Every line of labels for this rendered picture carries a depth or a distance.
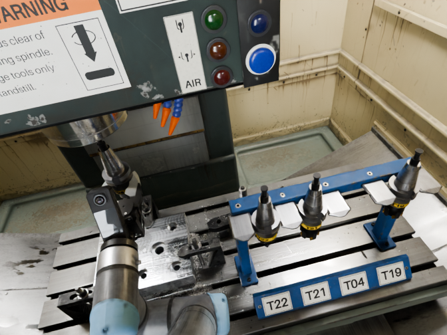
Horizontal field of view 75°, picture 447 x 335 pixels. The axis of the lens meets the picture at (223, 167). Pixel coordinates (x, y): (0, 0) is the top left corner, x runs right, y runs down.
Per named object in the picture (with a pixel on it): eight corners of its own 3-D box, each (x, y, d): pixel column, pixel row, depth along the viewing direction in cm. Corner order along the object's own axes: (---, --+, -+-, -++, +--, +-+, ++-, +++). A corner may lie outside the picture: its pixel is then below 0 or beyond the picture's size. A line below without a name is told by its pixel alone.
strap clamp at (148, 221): (161, 241, 103) (148, 216, 92) (151, 243, 102) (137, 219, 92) (159, 212, 112) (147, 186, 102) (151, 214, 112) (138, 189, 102)
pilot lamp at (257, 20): (270, 32, 32) (270, 11, 30) (251, 37, 32) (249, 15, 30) (268, 31, 32) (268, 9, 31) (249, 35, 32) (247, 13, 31)
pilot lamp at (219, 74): (232, 84, 35) (230, 67, 33) (214, 88, 35) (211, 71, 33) (231, 82, 35) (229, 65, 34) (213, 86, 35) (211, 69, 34)
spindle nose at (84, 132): (128, 94, 64) (106, 38, 56) (130, 135, 53) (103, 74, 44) (54, 111, 63) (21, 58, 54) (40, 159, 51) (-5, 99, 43)
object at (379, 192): (400, 203, 65) (401, 201, 65) (378, 208, 65) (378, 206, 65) (382, 181, 70) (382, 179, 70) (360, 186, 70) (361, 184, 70)
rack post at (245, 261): (259, 282, 88) (253, 226, 67) (241, 287, 87) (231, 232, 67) (250, 253, 95) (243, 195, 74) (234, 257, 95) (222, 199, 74)
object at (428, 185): (446, 191, 66) (447, 189, 65) (424, 197, 66) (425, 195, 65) (424, 171, 71) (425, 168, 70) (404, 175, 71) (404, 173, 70)
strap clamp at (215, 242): (225, 263, 94) (219, 238, 83) (185, 273, 93) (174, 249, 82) (223, 254, 96) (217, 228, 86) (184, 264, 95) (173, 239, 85)
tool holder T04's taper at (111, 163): (125, 161, 69) (114, 139, 64) (125, 174, 66) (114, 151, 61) (106, 166, 68) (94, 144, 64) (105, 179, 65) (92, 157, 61)
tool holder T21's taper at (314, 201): (315, 196, 68) (318, 176, 63) (327, 209, 65) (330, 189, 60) (298, 203, 67) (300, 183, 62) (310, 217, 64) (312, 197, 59)
